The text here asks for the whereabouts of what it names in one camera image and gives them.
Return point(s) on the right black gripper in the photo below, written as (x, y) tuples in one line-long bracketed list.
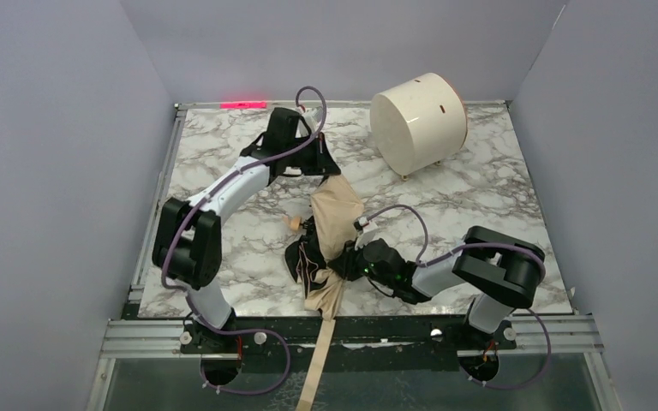
[(343, 265)]

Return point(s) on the pink tape strip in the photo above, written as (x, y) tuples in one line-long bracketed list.
[(243, 105)]

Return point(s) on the beige folding umbrella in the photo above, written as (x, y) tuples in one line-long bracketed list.
[(335, 206)]

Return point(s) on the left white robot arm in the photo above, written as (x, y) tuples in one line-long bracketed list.
[(188, 244)]

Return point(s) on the cream cylindrical umbrella stand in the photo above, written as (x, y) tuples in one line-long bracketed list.
[(418, 123)]

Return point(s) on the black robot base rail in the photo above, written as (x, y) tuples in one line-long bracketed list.
[(438, 343)]

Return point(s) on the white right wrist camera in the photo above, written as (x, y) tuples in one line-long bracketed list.
[(365, 232)]

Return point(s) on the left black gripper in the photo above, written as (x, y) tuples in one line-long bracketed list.
[(318, 160)]

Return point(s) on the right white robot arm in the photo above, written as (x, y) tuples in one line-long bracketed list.
[(507, 271)]

